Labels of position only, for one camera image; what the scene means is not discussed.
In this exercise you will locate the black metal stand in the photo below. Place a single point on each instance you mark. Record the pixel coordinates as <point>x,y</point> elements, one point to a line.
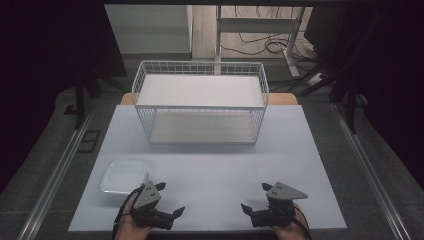
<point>350,110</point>
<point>79,100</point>

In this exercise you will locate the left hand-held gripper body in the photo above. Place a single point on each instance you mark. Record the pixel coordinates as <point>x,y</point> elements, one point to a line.
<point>148,198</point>

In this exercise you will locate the white metal desk frame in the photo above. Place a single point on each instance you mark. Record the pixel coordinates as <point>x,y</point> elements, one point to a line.
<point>256,25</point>

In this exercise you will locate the person's right hand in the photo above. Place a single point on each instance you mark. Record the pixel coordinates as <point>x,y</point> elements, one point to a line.
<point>290,231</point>

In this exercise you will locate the aluminium rail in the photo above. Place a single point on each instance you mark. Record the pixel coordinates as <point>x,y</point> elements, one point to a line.
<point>50,190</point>
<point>373,176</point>

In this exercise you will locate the wooden table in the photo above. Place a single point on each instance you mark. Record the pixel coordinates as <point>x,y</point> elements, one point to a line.
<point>283,99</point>

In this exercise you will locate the white rectangular dish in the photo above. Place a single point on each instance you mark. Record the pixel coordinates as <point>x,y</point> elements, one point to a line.
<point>121,176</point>

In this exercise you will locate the dark curtain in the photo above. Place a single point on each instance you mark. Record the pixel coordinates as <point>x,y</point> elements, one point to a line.
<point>36,66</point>
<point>393,66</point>

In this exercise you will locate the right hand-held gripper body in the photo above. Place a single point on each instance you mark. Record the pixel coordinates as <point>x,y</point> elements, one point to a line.
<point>280,206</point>

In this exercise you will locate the white cabinet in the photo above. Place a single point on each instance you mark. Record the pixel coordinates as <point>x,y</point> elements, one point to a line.
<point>150,30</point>

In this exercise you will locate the person's left hand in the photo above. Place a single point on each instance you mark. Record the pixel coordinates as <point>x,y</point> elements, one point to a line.
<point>130,231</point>

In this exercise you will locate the black rectangular floor frame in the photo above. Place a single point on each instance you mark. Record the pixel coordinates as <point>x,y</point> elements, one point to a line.
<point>89,132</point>

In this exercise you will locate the white power strip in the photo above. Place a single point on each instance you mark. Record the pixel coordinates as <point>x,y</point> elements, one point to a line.
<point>315,79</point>

